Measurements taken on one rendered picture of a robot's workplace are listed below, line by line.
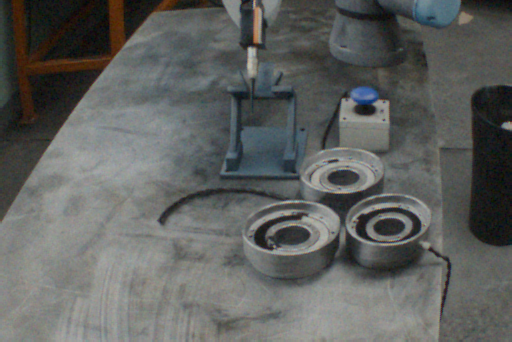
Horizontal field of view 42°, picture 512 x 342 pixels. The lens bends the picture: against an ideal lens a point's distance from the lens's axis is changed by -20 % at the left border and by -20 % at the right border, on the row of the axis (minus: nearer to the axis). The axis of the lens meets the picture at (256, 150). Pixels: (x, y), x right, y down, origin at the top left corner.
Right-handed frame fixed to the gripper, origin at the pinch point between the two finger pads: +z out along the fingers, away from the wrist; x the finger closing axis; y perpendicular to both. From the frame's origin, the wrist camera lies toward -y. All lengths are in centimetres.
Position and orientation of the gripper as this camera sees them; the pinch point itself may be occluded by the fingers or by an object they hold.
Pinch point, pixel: (253, 20)
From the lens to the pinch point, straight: 97.6
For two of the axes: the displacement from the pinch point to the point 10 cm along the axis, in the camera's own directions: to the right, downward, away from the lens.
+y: 1.4, -4.6, 8.8
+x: -9.9, -0.1, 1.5
